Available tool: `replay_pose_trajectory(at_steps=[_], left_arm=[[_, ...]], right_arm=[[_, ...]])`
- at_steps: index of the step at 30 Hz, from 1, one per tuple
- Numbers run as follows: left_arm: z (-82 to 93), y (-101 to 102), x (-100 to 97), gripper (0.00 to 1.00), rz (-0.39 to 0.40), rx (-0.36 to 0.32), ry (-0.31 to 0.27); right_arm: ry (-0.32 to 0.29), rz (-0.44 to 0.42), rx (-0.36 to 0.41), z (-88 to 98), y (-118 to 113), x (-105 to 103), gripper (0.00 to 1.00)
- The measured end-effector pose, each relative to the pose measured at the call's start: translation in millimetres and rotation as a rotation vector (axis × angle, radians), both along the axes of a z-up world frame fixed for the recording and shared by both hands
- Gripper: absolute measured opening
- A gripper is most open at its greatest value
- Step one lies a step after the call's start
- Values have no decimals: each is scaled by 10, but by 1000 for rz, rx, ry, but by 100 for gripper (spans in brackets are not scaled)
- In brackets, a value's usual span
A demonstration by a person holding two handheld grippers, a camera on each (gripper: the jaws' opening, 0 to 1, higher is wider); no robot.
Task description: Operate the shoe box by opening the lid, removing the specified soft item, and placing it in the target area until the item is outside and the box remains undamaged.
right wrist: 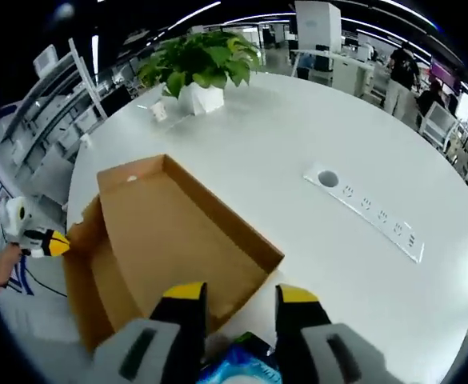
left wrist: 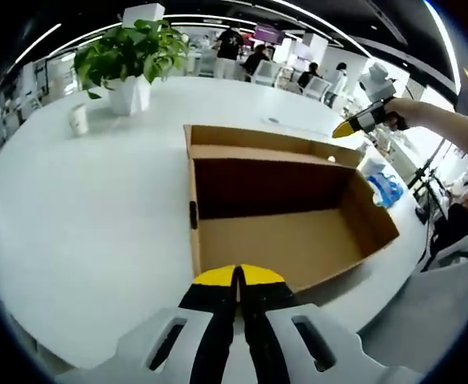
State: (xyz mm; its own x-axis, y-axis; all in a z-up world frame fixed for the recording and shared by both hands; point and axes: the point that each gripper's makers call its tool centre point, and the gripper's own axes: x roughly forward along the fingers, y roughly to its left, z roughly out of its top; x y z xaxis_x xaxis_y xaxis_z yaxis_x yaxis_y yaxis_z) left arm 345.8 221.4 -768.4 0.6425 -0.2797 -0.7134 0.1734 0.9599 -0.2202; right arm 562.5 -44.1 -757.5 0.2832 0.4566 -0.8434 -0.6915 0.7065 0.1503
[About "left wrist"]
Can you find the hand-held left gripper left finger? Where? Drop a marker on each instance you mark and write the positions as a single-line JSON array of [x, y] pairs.
[[213, 296]]

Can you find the light blue wet wipes pack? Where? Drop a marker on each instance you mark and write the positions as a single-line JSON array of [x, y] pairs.
[[385, 188]]

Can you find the purple wall screen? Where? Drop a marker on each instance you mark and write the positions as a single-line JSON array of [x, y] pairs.
[[269, 34]]

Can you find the small white paper cup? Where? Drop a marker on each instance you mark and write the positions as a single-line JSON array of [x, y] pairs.
[[78, 120]]

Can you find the green plant in white pot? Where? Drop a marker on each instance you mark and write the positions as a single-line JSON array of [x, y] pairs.
[[129, 60]]

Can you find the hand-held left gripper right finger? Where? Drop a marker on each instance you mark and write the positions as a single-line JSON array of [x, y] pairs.
[[265, 296]]

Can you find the brown cardboard shoe box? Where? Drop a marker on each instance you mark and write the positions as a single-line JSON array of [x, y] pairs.
[[289, 236]]

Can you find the person's right hand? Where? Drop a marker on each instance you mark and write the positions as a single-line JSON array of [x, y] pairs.
[[401, 112]]

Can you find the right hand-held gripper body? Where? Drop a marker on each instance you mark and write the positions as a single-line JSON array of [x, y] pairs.
[[379, 86]]

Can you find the white office chair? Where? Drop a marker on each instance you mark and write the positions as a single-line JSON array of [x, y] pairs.
[[267, 74], [317, 88]]

